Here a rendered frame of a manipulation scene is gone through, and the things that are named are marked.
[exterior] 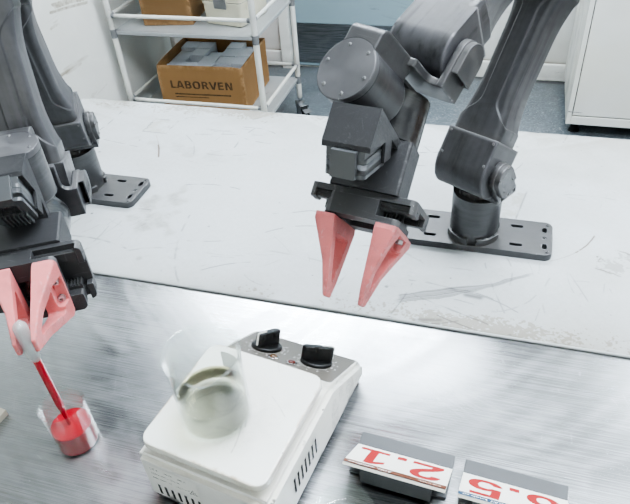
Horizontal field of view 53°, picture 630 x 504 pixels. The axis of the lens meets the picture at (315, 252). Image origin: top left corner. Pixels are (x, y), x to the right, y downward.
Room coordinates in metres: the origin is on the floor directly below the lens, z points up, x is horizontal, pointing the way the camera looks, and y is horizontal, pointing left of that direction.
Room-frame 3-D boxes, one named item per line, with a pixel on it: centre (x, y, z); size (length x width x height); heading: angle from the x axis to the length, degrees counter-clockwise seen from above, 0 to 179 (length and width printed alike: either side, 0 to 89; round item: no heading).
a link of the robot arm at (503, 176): (0.66, -0.21, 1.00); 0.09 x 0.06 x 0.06; 42
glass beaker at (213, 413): (0.34, 0.09, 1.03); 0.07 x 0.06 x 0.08; 10
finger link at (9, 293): (0.43, 0.26, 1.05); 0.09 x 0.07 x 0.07; 12
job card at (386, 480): (0.32, -0.06, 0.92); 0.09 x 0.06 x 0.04; 67
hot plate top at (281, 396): (0.35, 0.08, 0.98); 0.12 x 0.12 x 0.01; 62
